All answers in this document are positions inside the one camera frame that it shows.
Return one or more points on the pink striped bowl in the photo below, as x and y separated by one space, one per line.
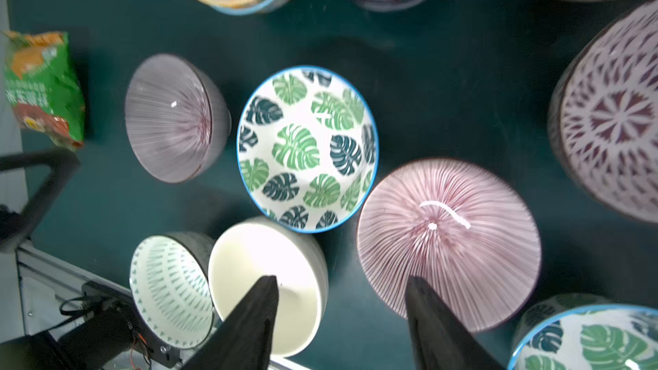
458 226

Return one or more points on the brown lattice bowl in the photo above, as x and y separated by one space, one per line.
602 118

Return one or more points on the green leaf bowl right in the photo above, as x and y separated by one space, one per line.
584 331

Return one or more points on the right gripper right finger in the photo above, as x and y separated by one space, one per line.
438 338

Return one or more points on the green leaf bowl centre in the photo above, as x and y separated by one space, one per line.
307 149

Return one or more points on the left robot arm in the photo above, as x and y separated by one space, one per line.
18 226

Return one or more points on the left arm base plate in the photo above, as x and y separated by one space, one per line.
112 324

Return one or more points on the green lattice bowl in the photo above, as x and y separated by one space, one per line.
169 285

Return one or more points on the green leaf bowl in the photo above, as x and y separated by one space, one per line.
307 149
584 331

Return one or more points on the purple striped bowl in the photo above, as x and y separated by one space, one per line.
177 120

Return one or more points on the cream bowl front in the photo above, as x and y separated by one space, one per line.
260 247

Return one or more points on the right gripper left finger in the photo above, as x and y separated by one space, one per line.
244 339

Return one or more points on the green snack bag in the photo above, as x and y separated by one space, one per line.
42 87

